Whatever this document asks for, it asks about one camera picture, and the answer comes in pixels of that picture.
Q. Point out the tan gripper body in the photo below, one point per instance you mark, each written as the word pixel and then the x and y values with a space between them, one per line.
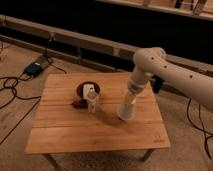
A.
pixel 130 98

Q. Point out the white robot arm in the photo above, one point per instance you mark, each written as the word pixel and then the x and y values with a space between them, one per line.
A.
pixel 152 61

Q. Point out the white box on plate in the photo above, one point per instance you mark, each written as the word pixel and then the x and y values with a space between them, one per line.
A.
pixel 87 88

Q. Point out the small brown object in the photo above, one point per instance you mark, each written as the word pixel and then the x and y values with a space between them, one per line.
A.
pixel 80 104

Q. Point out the dark red round plate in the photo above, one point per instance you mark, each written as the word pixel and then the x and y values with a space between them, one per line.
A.
pixel 79 89

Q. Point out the wooden slatted table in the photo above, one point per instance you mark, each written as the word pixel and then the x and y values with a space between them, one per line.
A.
pixel 58 127

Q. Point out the black power adapter box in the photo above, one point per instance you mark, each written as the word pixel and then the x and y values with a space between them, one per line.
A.
pixel 33 69

